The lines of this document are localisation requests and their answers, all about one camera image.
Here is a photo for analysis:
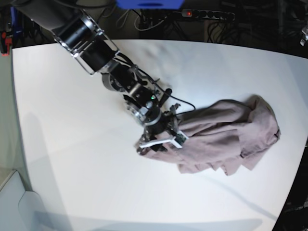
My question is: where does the black power strip red switch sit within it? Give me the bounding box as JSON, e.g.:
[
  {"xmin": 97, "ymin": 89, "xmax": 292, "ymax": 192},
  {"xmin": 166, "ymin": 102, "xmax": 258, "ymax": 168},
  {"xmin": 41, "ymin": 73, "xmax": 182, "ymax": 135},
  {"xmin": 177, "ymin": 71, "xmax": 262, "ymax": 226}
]
[{"xmin": 181, "ymin": 9, "xmax": 235, "ymax": 21}]

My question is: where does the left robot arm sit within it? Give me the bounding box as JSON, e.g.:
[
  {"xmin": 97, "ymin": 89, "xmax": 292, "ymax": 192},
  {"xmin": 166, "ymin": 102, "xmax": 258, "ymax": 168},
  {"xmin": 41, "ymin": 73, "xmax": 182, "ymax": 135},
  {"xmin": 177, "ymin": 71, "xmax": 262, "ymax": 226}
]
[{"xmin": 300, "ymin": 25, "xmax": 308, "ymax": 46}]

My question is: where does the red clamp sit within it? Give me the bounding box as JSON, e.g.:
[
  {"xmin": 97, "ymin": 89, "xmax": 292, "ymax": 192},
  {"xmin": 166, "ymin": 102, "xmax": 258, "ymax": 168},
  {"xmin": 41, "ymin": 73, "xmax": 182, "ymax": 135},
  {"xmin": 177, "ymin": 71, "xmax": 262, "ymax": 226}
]
[{"xmin": 0, "ymin": 31, "xmax": 13, "ymax": 56}]

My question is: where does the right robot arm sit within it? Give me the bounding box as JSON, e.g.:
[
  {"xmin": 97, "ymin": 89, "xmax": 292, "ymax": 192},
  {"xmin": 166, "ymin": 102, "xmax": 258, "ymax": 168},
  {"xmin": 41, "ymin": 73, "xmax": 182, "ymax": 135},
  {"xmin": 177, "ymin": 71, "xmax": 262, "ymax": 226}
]
[{"xmin": 11, "ymin": 0, "xmax": 179, "ymax": 140}]

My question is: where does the blue box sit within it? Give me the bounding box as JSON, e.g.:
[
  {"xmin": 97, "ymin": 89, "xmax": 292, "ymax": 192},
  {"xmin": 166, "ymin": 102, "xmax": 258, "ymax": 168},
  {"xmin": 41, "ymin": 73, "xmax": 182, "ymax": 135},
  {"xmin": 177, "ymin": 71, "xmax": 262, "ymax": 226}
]
[{"xmin": 116, "ymin": 0, "xmax": 184, "ymax": 9}]

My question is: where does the mauve t-shirt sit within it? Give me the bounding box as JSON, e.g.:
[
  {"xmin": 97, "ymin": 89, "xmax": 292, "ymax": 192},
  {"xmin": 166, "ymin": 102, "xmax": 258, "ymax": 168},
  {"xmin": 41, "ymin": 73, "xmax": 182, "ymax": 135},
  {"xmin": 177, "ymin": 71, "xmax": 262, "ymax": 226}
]
[{"xmin": 140, "ymin": 95, "xmax": 281, "ymax": 176}]

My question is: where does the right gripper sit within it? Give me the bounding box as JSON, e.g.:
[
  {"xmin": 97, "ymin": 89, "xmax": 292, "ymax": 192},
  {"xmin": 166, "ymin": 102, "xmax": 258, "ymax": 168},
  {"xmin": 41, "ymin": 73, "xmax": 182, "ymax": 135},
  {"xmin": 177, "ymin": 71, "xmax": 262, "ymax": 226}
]
[{"xmin": 141, "ymin": 105, "xmax": 179, "ymax": 140}]

